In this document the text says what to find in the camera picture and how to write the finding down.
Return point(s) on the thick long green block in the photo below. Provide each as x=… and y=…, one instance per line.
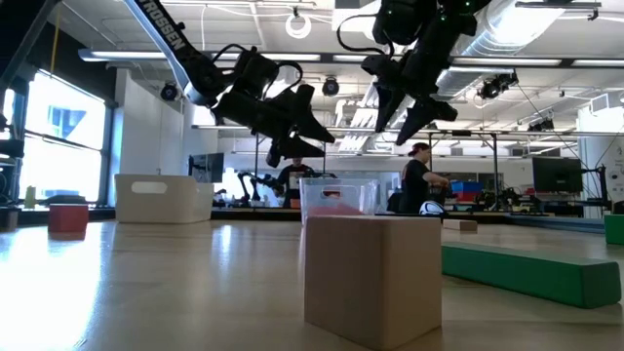
x=531, y=275

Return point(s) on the background black robot arm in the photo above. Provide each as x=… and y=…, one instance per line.
x=258, y=181

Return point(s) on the person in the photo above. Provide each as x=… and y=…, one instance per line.
x=415, y=185
x=295, y=180

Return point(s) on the silver ventilation duct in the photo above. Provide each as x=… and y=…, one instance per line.
x=512, y=29

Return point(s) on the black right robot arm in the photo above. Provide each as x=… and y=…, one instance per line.
x=439, y=34

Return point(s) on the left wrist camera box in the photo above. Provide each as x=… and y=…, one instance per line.
x=258, y=68

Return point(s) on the black aluminium table frame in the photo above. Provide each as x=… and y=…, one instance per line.
x=253, y=213

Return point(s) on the white plastic bin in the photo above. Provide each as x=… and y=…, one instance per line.
x=163, y=202

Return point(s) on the overhead light beam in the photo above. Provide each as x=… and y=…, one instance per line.
x=565, y=62

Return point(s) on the dark low object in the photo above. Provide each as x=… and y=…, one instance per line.
x=66, y=199

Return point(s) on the large bright window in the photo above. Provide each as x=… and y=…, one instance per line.
x=63, y=146

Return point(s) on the red wooden cube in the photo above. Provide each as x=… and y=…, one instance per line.
x=68, y=218

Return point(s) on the small natural wood block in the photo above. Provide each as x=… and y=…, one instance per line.
x=460, y=225

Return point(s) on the red storage crate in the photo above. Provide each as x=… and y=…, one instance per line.
x=468, y=196

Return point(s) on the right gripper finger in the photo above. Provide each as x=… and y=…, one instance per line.
x=429, y=114
x=390, y=105

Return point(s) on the green wooden block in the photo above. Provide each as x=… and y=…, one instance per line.
x=615, y=229

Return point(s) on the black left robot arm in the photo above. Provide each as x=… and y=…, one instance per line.
x=168, y=46

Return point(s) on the black background frame stand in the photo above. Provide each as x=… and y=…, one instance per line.
x=468, y=132

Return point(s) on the clear plastic bin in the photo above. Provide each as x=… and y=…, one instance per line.
x=339, y=195

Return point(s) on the round black ceiling camera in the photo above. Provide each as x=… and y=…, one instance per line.
x=330, y=87
x=169, y=91

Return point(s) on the black computer monitor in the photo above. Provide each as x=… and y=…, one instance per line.
x=207, y=167
x=557, y=174

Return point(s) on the blue storage crate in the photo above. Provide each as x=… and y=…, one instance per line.
x=466, y=185

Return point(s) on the large natural wood block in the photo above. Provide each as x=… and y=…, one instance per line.
x=373, y=283

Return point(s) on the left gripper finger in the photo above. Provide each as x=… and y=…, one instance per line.
x=290, y=148
x=304, y=117

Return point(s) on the small yellow-green bottle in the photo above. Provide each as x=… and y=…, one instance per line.
x=30, y=197

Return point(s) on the black camera rig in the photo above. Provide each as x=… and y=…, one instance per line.
x=495, y=87

